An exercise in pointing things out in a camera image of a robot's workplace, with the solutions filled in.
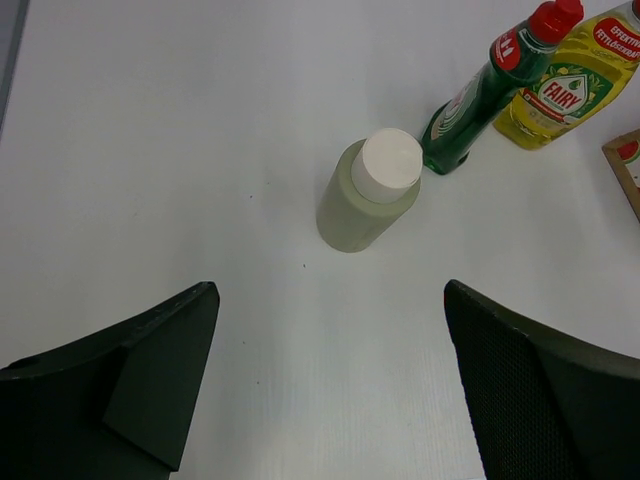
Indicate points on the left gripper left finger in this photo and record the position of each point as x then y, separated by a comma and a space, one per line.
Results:
116, 404

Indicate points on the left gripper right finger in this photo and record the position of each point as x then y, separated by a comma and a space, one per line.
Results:
542, 404

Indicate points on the green white-capped bottle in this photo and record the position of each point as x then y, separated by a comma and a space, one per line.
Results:
375, 182

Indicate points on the clear red-capped bottle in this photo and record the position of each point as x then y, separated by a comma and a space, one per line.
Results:
590, 68

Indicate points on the green dish soap bottle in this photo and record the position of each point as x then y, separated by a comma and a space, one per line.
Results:
518, 58

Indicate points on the left aluminium frame post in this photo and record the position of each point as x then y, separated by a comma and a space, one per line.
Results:
13, 16

